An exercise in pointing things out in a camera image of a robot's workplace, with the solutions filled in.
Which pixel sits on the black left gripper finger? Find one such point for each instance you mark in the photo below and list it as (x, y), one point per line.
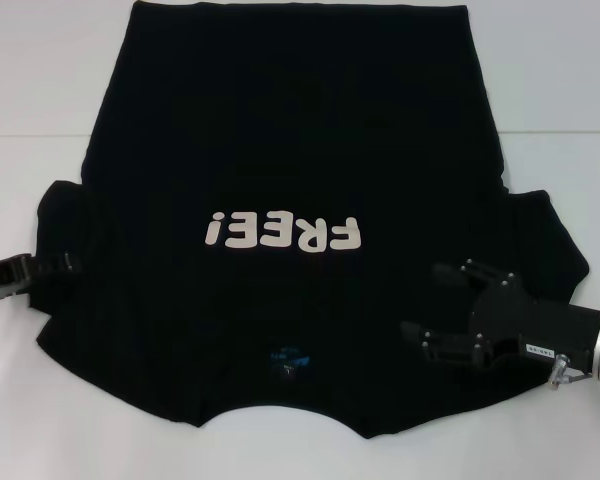
(55, 265)

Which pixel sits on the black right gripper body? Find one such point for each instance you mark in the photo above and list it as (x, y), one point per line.
(530, 325)

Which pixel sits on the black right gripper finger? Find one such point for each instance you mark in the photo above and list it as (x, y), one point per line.
(450, 345)
(475, 275)

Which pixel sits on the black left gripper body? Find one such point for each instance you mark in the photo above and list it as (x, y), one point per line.
(5, 275)

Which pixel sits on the black shirt with FREE print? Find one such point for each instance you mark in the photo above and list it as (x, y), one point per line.
(290, 125)

